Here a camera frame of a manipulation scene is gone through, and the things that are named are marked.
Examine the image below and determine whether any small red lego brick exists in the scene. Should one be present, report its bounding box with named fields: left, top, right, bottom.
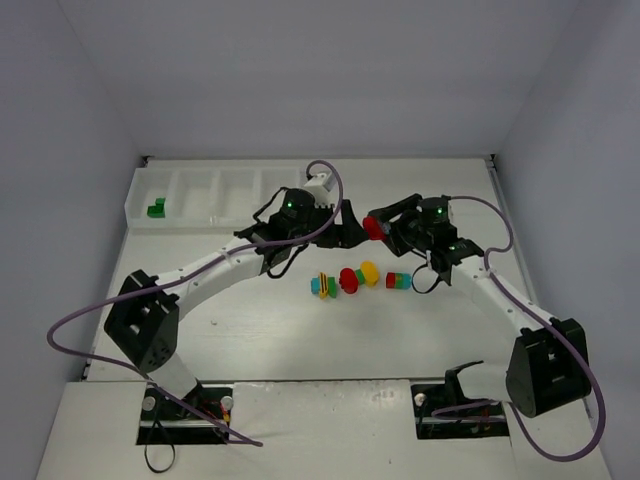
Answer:
left=362, top=216, right=386, bottom=241

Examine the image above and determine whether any cyan lego brick stack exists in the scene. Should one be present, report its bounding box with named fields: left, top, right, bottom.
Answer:
left=310, top=277, right=321, bottom=295

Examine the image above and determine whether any yellow black striped lego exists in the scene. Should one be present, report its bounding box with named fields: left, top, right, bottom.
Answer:
left=318, top=272, right=337, bottom=299

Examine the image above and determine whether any green stepped lego brick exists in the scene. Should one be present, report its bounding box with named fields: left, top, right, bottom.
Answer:
left=146, top=197, right=166, bottom=219

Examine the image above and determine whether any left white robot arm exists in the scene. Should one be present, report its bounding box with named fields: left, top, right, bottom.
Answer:
left=104, top=188, right=368, bottom=402

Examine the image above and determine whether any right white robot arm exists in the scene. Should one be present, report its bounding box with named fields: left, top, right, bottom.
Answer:
left=363, top=194, right=592, bottom=418

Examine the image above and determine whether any yellow round lego brick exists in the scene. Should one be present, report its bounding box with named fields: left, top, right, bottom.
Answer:
left=360, top=261, right=380, bottom=288

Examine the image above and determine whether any green lego middle stack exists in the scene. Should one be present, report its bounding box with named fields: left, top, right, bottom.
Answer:
left=355, top=269, right=366, bottom=285

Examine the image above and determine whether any red round lego brick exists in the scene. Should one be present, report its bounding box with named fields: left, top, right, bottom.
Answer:
left=339, top=268, right=360, bottom=295

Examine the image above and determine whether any clear plastic sorting tray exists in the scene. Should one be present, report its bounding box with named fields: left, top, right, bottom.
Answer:
left=124, top=167, right=304, bottom=230

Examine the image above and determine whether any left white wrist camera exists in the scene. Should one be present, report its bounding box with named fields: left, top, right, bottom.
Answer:
left=302, top=171, right=336, bottom=204

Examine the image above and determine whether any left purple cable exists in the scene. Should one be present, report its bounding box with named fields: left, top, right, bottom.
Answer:
left=46, top=160, right=345, bottom=447

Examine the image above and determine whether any purple cable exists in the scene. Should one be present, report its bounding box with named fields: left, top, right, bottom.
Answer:
left=431, top=194, right=608, bottom=461
left=46, top=160, right=345, bottom=447

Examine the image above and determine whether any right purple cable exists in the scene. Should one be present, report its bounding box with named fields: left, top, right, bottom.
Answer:
left=431, top=194, right=608, bottom=461

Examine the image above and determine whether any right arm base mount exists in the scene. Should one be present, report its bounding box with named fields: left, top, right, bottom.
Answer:
left=410, top=383, right=509, bottom=440

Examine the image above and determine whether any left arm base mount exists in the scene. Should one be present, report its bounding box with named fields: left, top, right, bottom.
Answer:
left=136, top=384, right=233, bottom=446

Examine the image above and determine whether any black cable loop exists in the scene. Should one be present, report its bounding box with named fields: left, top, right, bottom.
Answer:
left=143, top=419, right=176, bottom=474

